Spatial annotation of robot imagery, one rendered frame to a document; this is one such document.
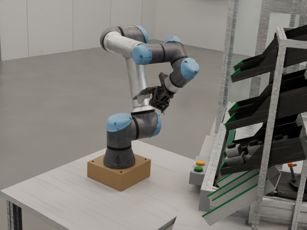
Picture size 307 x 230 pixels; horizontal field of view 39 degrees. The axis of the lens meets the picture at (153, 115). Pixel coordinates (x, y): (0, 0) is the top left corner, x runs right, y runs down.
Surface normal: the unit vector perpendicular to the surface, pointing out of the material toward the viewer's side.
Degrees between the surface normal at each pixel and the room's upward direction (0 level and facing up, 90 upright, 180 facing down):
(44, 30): 90
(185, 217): 0
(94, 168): 90
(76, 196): 0
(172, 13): 90
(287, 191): 0
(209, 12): 90
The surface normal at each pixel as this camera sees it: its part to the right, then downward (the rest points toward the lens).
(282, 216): -0.24, 0.29
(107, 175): -0.61, 0.22
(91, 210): 0.06, -0.95
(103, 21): 0.79, 0.24
